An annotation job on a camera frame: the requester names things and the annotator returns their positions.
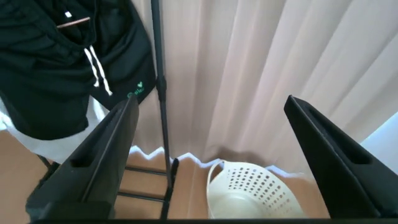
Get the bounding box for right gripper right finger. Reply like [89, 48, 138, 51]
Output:
[283, 95, 398, 220]

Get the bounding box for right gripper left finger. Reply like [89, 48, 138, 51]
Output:
[25, 95, 140, 220]

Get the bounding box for white printed t-shirt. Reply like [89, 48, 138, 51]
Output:
[0, 96, 110, 165]

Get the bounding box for black garment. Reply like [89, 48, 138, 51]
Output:
[0, 0, 157, 141]

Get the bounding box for pink clothes hanger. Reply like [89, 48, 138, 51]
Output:
[56, 17, 91, 29]

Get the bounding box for white laundry basket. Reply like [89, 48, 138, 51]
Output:
[206, 160, 307, 220]

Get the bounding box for black clothes rack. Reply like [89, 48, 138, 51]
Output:
[37, 0, 180, 220]

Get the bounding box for beige curtain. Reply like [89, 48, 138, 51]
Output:
[129, 0, 398, 175]

